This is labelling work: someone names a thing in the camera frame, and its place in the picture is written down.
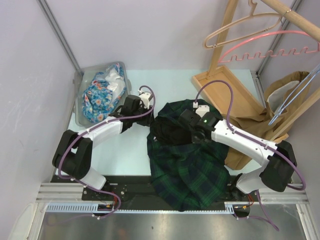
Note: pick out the dark green garment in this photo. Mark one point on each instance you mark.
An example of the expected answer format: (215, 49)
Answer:
(187, 176)

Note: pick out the blue floral garment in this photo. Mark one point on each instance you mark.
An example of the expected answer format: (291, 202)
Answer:
(105, 91)

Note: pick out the light blue wire hanger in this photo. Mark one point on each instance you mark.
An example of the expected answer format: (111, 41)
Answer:
(307, 80)

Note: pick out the pink plastic hanger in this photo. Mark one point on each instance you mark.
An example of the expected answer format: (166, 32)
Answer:
(270, 53)

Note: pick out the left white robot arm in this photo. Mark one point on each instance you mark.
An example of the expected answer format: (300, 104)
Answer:
(73, 155)

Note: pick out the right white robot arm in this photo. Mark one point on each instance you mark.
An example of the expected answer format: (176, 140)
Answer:
(277, 160)

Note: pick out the beige wooden hanger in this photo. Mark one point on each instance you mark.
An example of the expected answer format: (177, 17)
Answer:
(218, 38)

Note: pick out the grey plastic bin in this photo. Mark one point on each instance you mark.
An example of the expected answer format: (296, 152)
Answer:
(82, 82)

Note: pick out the wooden clothes rack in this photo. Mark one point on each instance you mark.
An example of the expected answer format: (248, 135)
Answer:
(252, 99)

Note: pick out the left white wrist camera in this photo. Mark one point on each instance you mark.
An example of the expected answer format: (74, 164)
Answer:
(146, 98)

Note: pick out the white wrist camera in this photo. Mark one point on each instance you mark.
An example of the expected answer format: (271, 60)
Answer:
(146, 98)
(199, 109)

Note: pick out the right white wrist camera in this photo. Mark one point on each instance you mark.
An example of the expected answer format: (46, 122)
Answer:
(199, 109)

